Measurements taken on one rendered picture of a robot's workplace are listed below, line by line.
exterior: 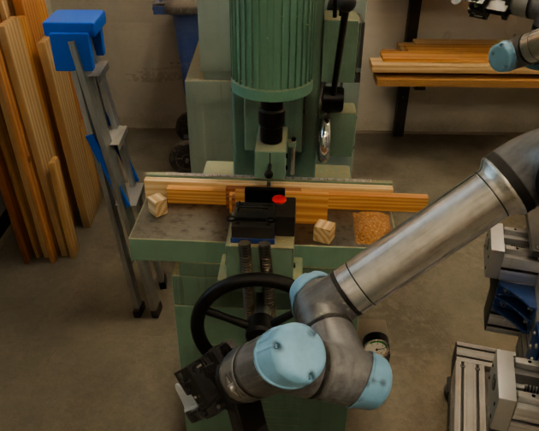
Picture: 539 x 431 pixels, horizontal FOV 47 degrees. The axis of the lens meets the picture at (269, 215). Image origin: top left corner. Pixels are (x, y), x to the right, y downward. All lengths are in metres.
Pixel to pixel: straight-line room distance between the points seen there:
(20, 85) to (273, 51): 1.53
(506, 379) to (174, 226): 0.77
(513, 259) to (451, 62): 1.96
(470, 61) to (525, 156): 2.67
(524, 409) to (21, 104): 2.07
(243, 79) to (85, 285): 1.66
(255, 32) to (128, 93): 2.79
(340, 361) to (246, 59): 0.69
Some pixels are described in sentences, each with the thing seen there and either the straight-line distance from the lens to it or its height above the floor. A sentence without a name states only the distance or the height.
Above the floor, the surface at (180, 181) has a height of 0.95.
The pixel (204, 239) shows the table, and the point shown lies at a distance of 1.38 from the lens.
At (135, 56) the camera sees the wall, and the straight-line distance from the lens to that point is 3.90.
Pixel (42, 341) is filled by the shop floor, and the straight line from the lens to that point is 2.56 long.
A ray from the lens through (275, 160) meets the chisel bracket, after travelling 1.38.
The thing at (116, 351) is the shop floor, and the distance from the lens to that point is 2.44.
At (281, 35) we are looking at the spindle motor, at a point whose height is 1.34.
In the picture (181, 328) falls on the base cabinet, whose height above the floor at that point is 0.64.
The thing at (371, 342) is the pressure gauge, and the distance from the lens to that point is 1.46.
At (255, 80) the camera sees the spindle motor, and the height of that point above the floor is 1.24.
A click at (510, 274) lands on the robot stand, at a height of 0.70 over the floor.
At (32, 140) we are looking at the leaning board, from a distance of 2.69.
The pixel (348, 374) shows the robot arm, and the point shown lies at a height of 1.11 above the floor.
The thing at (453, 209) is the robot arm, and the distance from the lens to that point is 0.87.
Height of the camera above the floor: 1.69
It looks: 33 degrees down
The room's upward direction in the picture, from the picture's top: 1 degrees clockwise
